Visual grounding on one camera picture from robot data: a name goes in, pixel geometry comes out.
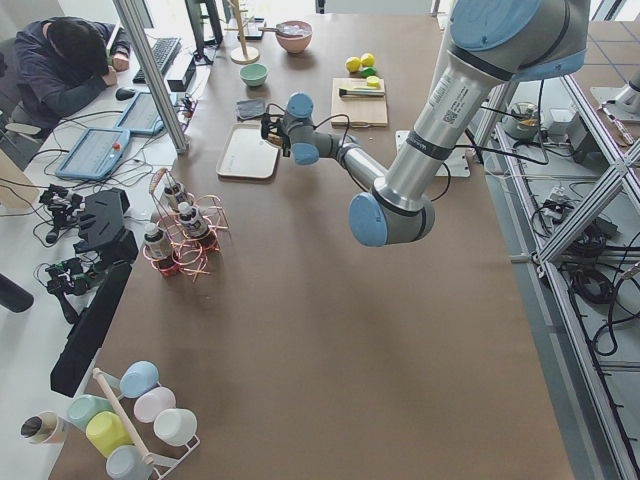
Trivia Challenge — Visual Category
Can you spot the yellow lemon lower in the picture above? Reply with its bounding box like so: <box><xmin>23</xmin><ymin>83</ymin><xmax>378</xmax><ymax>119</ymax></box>
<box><xmin>345</xmin><ymin>56</ymin><xmax>361</xmax><ymax>73</ymax></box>

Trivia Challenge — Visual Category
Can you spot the white cup rack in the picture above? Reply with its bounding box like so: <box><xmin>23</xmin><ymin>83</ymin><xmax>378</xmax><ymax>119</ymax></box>
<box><xmin>92</xmin><ymin>368</ymin><xmax>201</xmax><ymax>479</ymax></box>

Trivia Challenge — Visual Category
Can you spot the yellow lemon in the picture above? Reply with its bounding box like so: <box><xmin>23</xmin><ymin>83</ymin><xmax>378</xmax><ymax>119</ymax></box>
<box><xmin>345</xmin><ymin>56</ymin><xmax>361</xmax><ymax>73</ymax></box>
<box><xmin>360</xmin><ymin>52</ymin><xmax>376</xmax><ymax>68</ymax></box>

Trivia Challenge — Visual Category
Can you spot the yellow lemon upper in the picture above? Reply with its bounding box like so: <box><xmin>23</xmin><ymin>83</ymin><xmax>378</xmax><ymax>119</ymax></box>
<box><xmin>360</xmin><ymin>52</ymin><xmax>376</xmax><ymax>68</ymax></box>

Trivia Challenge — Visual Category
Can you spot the pink bowl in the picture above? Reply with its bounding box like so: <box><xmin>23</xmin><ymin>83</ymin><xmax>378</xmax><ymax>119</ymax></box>
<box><xmin>276</xmin><ymin>20</ymin><xmax>313</xmax><ymax>54</ymax></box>

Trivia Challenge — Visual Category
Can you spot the black bracket stand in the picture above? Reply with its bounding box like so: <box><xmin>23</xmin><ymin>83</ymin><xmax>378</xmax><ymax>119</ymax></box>
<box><xmin>73</xmin><ymin>188</ymin><xmax>139</xmax><ymax>265</ymax></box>

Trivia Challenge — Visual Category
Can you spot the drink bottle upper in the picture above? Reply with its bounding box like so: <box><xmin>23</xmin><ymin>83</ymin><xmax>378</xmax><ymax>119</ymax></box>
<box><xmin>163</xmin><ymin>183</ymin><xmax>188</xmax><ymax>212</ymax></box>

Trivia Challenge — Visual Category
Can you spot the blue teach pendant near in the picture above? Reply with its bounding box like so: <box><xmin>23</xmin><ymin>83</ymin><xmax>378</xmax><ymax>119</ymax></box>
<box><xmin>55</xmin><ymin>128</ymin><xmax>131</xmax><ymax>180</ymax></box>

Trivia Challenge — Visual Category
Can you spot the white cup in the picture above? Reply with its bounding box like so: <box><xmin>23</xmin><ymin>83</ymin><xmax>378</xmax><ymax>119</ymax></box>
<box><xmin>153</xmin><ymin>408</ymin><xmax>198</xmax><ymax>446</ymax></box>

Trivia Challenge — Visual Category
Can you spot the yellow cup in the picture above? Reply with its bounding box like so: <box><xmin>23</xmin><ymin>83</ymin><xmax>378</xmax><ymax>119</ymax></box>
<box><xmin>85</xmin><ymin>411</ymin><xmax>133</xmax><ymax>458</ymax></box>

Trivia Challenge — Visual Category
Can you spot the drink bottle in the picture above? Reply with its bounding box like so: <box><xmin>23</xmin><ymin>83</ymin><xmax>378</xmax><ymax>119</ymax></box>
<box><xmin>144</xmin><ymin>222</ymin><xmax>173</xmax><ymax>270</ymax></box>
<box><xmin>163</xmin><ymin>183</ymin><xmax>188</xmax><ymax>212</ymax></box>
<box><xmin>178</xmin><ymin>202</ymin><xmax>208</xmax><ymax>239</ymax></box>

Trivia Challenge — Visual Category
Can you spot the cream rabbit tray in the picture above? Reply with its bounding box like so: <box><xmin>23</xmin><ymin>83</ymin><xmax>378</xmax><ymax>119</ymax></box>
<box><xmin>216</xmin><ymin>122</ymin><xmax>279</xmax><ymax>180</ymax></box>

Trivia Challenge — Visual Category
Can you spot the grey folded cloth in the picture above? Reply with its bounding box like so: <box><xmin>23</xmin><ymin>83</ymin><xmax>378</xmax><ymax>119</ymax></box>
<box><xmin>236</xmin><ymin>98</ymin><xmax>266</xmax><ymax>121</ymax></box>

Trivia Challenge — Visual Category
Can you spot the seated person dark hoodie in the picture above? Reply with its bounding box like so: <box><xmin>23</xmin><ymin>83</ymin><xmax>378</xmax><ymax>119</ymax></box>
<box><xmin>11</xmin><ymin>17</ymin><xmax>131</xmax><ymax>138</ymax></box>

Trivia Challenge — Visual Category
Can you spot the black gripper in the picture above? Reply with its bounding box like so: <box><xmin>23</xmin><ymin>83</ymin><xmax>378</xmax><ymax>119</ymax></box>
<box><xmin>260</xmin><ymin>113</ymin><xmax>291</xmax><ymax>157</ymax></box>

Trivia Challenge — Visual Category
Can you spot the bamboo cutting board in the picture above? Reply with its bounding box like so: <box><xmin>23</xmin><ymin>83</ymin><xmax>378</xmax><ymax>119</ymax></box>
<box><xmin>330</xmin><ymin>78</ymin><xmax>388</xmax><ymax>127</ymax></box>

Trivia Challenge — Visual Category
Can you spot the pink cup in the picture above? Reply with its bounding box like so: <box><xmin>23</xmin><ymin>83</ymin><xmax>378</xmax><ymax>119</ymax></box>
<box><xmin>133</xmin><ymin>386</ymin><xmax>176</xmax><ymax>423</ymax></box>

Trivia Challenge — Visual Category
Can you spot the copper wire bottle rack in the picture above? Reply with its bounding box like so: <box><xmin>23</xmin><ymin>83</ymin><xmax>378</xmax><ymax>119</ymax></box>
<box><xmin>142</xmin><ymin>167</ymin><xmax>230</xmax><ymax>281</ymax></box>

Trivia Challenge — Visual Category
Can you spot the blue teach pendant far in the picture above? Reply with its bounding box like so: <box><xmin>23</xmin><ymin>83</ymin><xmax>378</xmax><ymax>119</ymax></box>
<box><xmin>115</xmin><ymin>92</ymin><xmax>164</xmax><ymax>136</ymax></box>

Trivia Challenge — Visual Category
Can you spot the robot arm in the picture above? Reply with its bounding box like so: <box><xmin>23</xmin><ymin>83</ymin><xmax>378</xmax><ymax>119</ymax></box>
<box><xmin>261</xmin><ymin>0</ymin><xmax>590</xmax><ymax>247</ymax></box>

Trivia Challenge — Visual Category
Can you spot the blue cup top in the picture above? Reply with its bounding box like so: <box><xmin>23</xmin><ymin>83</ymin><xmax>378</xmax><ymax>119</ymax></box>
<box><xmin>120</xmin><ymin>360</ymin><xmax>159</xmax><ymax>399</ymax></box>

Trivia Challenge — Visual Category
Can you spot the grey blue cup bottom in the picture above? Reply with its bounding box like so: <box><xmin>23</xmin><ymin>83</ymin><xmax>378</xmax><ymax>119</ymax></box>
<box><xmin>106</xmin><ymin>445</ymin><xmax>153</xmax><ymax>480</ymax></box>

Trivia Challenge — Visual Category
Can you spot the blue teach pendant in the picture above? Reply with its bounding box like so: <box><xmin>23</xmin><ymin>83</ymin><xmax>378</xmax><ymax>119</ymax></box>
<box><xmin>55</xmin><ymin>128</ymin><xmax>131</xmax><ymax>180</ymax></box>
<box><xmin>115</xmin><ymin>92</ymin><xmax>164</xmax><ymax>136</ymax></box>

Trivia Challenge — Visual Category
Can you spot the green lime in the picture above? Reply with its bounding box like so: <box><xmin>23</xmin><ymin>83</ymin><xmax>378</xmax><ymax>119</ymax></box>
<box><xmin>360</xmin><ymin>66</ymin><xmax>378</xmax><ymax>78</ymax></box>

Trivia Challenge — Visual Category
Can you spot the drink bottle lower right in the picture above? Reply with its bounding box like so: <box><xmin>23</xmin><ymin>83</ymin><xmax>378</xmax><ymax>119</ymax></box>
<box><xmin>144</xmin><ymin>222</ymin><xmax>173</xmax><ymax>270</ymax></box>

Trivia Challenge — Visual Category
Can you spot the black keyboard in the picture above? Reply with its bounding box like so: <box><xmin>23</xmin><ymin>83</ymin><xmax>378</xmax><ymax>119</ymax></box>
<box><xmin>152</xmin><ymin>37</ymin><xmax>181</xmax><ymax>76</ymax></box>

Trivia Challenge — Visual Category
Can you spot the drink bottle lower left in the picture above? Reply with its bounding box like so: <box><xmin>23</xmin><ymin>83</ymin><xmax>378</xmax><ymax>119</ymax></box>
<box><xmin>178</xmin><ymin>202</ymin><xmax>208</xmax><ymax>239</ymax></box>

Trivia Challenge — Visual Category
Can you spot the halved lemon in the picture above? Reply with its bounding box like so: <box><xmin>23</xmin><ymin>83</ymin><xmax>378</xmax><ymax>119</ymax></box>
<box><xmin>367</xmin><ymin>76</ymin><xmax>380</xmax><ymax>88</ymax></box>

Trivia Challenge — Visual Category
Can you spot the black bar device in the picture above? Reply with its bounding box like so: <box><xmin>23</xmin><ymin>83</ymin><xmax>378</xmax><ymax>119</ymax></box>
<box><xmin>50</xmin><ymin>261</ymin><xmax>132</xmax><ymax>398</ymax></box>

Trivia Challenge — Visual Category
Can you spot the mint cup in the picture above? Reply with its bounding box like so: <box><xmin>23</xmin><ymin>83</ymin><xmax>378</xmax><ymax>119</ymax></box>
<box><xmin>66</xmin><ymin>394</ymin><xmax>113</xmax><ymax>432</ymax></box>

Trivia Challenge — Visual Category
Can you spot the aluminium frame post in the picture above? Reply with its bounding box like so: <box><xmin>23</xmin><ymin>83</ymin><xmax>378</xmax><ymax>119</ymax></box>
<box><xmin>113</xmin><ymin>0</ymin><xmax>188</xmax><ymax>155</ymax></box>

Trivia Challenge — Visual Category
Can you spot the wooden stand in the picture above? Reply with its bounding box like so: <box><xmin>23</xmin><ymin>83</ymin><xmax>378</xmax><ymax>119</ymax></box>
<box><xmin>225</xmin><ymin>0</ymin><xmax>260</xmax><ymax>65</ymax></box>

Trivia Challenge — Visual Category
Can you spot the steel muddler black tip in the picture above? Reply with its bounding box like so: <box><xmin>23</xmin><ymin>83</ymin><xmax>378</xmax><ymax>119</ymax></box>
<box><xmin>338</xmin><ymin>88</ymin><xmax>385</xmax><ymax>98</ymax></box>

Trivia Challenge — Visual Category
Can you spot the black computer mouse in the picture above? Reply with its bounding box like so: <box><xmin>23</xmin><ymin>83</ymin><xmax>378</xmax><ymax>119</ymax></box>
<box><xmin>115</xmin><ymin>87</ymin><xmax>137</xmax><ymax>101</ymax></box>

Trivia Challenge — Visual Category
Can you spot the mint green bowl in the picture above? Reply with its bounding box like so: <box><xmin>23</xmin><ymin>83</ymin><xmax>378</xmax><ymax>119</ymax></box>
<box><xmin>239</xmin><ymin>63</ymin><xmax>268</xmax><ymax>87</ymax></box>

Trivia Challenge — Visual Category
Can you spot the paper cup metal rim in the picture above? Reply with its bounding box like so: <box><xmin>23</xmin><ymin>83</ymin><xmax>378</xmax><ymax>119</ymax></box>
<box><xmin>20</xmin><ymin>411</ymin><xmax>68</xmax><ymax>444</ymax></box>

